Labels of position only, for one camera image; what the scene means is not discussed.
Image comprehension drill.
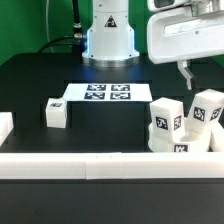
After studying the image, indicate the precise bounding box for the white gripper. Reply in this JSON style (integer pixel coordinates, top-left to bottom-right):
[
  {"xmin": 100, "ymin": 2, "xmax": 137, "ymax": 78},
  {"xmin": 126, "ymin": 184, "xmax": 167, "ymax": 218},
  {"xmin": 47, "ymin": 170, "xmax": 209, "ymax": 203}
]
[{"xmin": 147, "ymin": 0, "xmax": 224, "ymax": 90}]

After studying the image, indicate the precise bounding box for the white round stool seat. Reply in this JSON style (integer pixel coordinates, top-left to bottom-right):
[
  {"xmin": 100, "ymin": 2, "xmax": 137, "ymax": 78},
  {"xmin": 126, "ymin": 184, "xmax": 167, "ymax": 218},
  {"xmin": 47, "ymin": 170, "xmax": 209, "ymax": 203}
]
[{"xmin": 148, "ymin": 124, "xmax": 211, "ymax": 153}]

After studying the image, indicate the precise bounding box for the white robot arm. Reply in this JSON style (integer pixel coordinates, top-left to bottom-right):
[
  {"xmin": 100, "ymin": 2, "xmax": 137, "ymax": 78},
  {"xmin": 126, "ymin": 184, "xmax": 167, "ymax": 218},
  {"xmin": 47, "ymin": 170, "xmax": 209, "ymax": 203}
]
[{"xmin": 82, "ymin": 0, "xmax": 224, "ymax": 88}]

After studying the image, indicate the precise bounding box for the white marker sheet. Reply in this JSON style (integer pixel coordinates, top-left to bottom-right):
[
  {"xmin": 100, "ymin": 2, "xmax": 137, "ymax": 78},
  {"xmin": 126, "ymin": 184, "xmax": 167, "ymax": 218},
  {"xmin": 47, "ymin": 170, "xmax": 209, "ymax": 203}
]
[{"xmin": 63, "ymin": 83, "xmax": 152, "ymax": 102}]

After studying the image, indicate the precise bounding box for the white right fence bar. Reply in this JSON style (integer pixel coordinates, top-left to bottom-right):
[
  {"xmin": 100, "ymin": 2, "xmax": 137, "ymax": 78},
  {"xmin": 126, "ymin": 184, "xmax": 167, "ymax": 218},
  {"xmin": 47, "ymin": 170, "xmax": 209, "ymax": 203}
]
[{"xmin": 210, "ymin": 123, "xmax": 224, "ymax": 152}]

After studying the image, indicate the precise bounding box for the white fence bar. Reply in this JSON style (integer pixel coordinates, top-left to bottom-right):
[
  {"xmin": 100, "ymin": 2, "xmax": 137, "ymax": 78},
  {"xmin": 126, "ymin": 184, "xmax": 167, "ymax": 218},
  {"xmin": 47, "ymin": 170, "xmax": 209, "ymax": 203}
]
[
  {"xmin": 0, "ymin": 152, "xmax": 224, "ymax": 180},
  {"xmin": 210, "ymin": 123, "xmax": 224, "ymax": 152},
  {"xmin": 0, "ymin": 112, "xmax": 14, "ymax": 146}
]

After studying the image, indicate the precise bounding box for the white front fence bar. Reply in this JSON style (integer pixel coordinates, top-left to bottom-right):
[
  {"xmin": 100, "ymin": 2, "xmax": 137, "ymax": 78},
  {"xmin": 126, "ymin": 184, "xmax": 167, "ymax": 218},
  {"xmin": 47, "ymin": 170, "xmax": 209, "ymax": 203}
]
[{"xmin": 0, "ymin": 152, "xmax": 224, "ymax": 180}]

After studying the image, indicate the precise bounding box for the white left fence bar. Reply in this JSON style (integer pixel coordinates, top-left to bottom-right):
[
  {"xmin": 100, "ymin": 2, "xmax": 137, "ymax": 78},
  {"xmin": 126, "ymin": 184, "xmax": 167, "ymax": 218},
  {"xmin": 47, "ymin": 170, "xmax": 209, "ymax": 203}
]
[{"xmin": 0, "ymin": 112, "xmax": 14, "ymax": 146}]

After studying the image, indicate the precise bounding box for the black cable on base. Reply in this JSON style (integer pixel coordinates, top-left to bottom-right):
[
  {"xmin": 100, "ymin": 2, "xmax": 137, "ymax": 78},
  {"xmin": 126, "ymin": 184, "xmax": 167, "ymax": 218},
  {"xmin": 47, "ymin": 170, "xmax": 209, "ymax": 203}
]
[{"xmin": 37, "ymin": 0, "xmax": 88, "ymax": 54}]

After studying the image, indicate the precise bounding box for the thin white cable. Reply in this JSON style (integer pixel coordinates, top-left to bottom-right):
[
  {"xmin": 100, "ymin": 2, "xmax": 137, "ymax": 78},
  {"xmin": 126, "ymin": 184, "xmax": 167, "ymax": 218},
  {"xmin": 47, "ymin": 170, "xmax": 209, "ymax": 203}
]
[{"xmin": 45, "ymin": 0, "xmax": 55, "ymax": 54}]

